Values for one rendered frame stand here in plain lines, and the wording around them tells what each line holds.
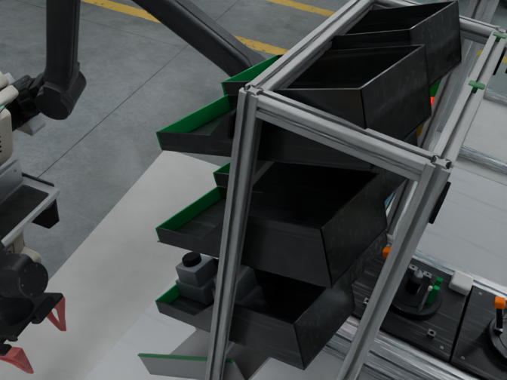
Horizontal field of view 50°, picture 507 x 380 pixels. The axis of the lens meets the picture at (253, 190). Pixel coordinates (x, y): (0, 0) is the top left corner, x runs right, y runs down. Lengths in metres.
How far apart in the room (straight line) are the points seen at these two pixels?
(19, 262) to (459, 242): 1.18
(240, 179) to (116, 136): 2.76
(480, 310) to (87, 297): 0.90
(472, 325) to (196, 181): 0.84
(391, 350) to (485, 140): 1.15
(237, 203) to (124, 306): 0.79
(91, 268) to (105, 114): 2.16
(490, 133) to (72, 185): 1.99
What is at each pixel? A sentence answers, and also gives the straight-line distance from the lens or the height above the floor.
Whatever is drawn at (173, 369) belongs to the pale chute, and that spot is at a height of 1.07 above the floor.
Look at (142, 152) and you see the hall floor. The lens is 3.14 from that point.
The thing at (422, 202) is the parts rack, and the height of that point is 1.62.
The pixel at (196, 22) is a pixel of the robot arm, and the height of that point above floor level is 1.49.
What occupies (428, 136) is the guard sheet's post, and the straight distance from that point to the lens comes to 1.26.
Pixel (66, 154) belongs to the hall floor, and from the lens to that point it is 3.16.
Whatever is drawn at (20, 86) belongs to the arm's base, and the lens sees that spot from 1.34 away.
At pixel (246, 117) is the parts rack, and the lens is 0.50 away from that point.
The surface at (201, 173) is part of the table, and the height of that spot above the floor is 0.86.
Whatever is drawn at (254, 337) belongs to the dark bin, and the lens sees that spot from 0.74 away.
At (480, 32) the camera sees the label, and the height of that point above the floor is 1.65.
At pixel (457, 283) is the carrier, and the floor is 0.99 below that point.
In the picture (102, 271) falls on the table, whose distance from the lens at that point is 1.38.
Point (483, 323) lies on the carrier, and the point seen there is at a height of 0.97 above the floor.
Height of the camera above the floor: 1.90
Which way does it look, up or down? 40 degrees down
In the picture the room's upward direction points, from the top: 9 degrees clockwise
